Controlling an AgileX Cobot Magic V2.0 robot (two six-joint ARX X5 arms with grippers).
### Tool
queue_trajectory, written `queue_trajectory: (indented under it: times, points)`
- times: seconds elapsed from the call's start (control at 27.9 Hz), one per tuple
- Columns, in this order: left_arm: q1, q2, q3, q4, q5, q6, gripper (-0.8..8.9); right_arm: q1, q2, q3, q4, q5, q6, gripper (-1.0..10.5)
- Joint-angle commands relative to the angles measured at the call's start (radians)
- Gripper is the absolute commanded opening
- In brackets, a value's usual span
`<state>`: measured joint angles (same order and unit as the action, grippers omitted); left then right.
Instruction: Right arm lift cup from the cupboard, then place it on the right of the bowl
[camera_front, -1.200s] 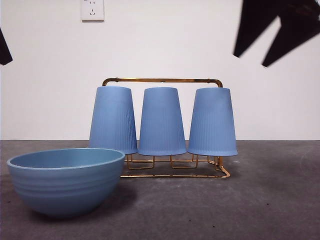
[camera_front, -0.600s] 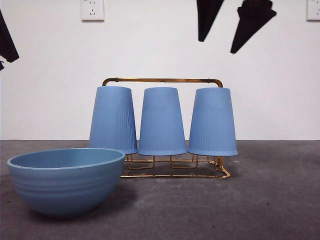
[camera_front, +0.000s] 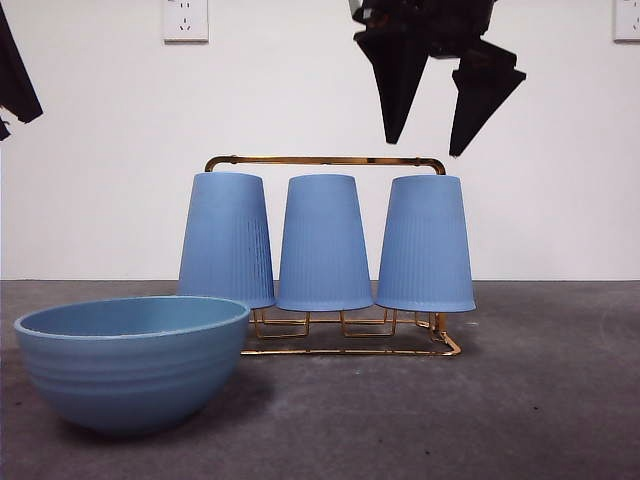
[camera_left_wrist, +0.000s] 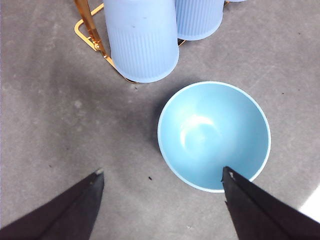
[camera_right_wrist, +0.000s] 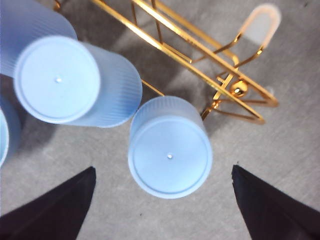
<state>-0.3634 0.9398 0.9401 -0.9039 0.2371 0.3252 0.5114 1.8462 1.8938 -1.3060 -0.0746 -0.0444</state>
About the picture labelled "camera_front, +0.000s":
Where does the blue ribbed cup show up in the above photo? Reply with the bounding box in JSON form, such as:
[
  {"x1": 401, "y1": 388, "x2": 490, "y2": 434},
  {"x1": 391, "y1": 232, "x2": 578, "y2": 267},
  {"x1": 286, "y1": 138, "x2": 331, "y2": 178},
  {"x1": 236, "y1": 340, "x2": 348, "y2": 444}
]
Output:
[
  {"x1": 177, "y1": 172, "x2": 276, "y2": 310},
  {"x1": 374, "y1": 174, "x2": 476, "y2": 315},
  {"x1": 275, "y1": 174, "x2": 374, "y2": 312}
]

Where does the light blue ribbed bowl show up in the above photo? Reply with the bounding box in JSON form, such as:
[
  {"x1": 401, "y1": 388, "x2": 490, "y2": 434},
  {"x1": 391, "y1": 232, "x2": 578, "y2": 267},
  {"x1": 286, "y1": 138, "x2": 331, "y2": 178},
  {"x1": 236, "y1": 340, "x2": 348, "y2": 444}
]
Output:
[{"x1": 13, "y1": 295, "x2": 251, "y2": 440}]

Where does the gold wire cup rack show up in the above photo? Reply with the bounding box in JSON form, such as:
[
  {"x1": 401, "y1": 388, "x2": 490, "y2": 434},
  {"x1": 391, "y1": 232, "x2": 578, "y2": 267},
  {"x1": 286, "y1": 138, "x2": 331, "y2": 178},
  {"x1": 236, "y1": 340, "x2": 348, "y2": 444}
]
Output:
[{"x1": 203, "y1": 155, "x2": 462, "y2": 358}]

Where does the white wall socket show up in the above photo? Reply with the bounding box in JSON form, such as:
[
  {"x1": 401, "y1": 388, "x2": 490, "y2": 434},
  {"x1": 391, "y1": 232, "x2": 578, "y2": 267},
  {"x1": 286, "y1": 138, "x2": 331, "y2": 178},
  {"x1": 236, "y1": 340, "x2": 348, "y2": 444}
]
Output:
[
  {"x1": 613, "y1": 0, "x2": 640, "y2": 43},
  {"x1": 163, "y1": 0, "x2": 210, "y2": 43}
]

